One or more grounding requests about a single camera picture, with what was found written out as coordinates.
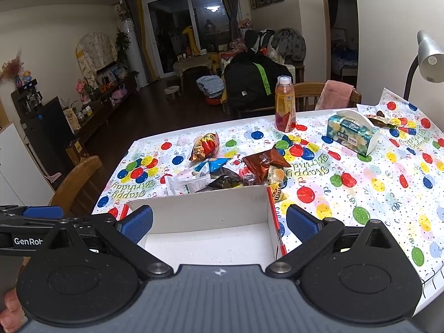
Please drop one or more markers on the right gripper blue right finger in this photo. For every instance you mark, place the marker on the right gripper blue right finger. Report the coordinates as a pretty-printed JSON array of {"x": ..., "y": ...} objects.
[{"x": 301, "y": 223}]

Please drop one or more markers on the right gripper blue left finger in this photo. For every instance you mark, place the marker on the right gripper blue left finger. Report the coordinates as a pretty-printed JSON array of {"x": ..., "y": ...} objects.
[{"x": 137, "y": 224}]

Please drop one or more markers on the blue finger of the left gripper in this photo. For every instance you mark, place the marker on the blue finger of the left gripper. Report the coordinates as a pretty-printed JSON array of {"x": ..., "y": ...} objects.
[{"x": 44, "y": 212}]

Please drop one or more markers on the clear pastry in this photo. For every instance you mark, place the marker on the clear pastry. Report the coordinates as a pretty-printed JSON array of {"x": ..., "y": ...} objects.
[{"x": 275, "y": 175}]

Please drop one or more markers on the white spicy strip packet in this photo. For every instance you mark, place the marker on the white spicy strip packet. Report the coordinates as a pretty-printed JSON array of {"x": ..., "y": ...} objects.
[{"x": 177, "y": 186}]

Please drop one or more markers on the brown foil snack bag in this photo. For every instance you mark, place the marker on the brown foil snack bag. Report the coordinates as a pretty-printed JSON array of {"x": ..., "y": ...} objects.
[{"x": 259, "y": 163}]

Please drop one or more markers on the blue cookie packet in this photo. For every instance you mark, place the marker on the blue cookie packet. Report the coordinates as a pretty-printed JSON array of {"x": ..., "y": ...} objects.
[{"x": 209, "y": 166}]

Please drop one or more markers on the red yellow snack bag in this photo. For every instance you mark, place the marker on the red yellow snack bag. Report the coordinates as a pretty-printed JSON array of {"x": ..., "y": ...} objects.
[{"x": 205, "y": 147}]

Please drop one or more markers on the yellow gold snack packet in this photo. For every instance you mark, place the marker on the yellow gold snack packet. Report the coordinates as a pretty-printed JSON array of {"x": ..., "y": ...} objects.
[{"x": 277, "y": 192}]

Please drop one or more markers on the white red snack pouch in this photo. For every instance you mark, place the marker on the white red snack pouch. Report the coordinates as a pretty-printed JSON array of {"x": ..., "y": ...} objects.
[{"x": 246, "y": 175}]

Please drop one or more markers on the person's left hand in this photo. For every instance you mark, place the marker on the person's left hand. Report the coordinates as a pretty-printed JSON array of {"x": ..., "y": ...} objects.
[{"x": 12, "y": 317}]

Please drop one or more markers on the wooden chair near left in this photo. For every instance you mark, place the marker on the wooden chair near left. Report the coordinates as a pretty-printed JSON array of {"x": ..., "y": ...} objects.
[{"x": 79, "y": 192}]

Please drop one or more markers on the wooden chair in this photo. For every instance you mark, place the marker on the wooden chair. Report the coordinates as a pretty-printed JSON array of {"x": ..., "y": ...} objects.
[
  {"x": 79, "y": 192},
  {"x": 307, "y": 95}
]

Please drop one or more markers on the white cabinet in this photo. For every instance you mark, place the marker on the white cabinet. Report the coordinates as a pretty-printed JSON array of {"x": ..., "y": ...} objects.
[{"x": 22, "y": 182}]

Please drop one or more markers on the white cardboard box red trim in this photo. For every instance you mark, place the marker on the white cardboard box red trim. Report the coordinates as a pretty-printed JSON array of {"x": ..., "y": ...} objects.
[{"x": 221, "y": 227}]

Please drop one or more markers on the dark tv console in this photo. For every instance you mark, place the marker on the dark tv console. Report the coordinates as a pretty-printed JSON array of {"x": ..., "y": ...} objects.
[{"x": 47, "y": 129}]

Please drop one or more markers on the balloon birthday tablecloth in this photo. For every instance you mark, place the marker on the balloon birthday tablecloth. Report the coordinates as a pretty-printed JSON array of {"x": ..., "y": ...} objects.
[{"x": 400, "y": 182}]

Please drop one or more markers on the green tissue pack in holder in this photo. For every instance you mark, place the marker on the green tissue pack in holder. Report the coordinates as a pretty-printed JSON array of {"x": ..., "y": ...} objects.
[{"x": 354, "y": 131}]

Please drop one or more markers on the orange juice bottle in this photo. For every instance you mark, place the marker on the orange juice bottle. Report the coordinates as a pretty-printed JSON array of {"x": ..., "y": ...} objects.
[{"x": 285, "y": 114}]

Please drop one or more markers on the wrappers at table corner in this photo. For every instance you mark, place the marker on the wrappers at table corner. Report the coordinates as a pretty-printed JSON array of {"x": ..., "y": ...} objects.
[{"x": 381, "y": 121}]

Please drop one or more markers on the wooden chair far side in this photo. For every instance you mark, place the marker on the wooden chair far side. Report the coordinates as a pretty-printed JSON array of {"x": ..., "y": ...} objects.
[{"x": 307, "y": 95}]

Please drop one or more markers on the pink cloth on chair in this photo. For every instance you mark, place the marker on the pink cloth on chair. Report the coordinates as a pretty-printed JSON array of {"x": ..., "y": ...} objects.
[{"x": 334, "y": 95}]

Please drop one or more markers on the black jacket green stripe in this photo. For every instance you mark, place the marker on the black jacket green stripe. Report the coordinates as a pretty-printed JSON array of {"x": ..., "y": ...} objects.
[{"x": 251, "y": 80}]

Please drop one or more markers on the white standing air conditioner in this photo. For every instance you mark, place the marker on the white standing air conditioner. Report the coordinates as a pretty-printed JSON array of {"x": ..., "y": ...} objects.
[{"x": 134, "y": 54}]

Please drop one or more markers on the round coffee table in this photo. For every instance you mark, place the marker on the round coffee table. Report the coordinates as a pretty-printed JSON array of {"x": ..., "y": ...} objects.
[{"x": 189, "y": 63}]

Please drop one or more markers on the grey desk lamp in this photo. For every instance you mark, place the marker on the grey desk lamp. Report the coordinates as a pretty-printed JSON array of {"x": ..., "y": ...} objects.
[{"x": 429, "y": 61}]

